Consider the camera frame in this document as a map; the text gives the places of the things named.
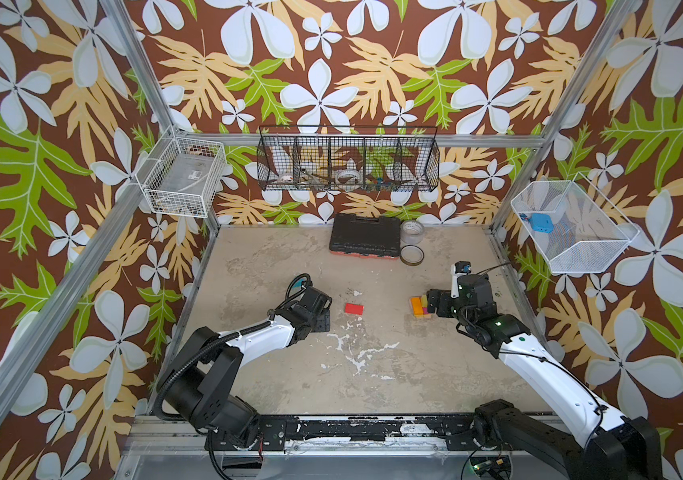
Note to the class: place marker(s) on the blue object in basket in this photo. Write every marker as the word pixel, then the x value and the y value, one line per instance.
pixel 541 223

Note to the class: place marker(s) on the black tool case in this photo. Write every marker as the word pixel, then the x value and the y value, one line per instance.
pixel 366 236

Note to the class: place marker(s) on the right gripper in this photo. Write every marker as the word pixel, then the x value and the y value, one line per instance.
pixel 442 302

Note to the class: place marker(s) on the white wire basket left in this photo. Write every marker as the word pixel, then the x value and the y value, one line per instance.
pixel 182 175

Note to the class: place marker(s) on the red rectangular block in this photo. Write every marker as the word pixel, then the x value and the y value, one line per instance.
pixel 354 309

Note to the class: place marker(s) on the orange rectangular block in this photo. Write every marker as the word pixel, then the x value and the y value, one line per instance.
pixel 416 307

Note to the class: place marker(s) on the black wire basket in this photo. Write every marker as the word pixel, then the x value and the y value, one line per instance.
pixel 390 158

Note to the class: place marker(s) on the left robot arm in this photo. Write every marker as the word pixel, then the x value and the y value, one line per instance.
pixel 197 387

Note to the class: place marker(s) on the brown tape roll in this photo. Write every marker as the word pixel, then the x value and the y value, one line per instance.
pixel 412 255

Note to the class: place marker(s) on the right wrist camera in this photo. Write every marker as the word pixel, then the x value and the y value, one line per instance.
pixel 458 270

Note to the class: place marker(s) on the clear glass jar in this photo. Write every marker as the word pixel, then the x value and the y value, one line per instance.
pixel 412 232

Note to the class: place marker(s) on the white tape roll in basket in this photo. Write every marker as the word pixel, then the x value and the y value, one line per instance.
pixel 348 177

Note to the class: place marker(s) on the white mesh corner basket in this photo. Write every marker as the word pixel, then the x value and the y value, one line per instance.
pixel 590 233

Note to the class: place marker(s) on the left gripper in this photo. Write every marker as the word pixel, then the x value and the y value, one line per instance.
pixel 325 320

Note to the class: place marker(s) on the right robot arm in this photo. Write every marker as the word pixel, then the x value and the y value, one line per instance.
pixel 598 440

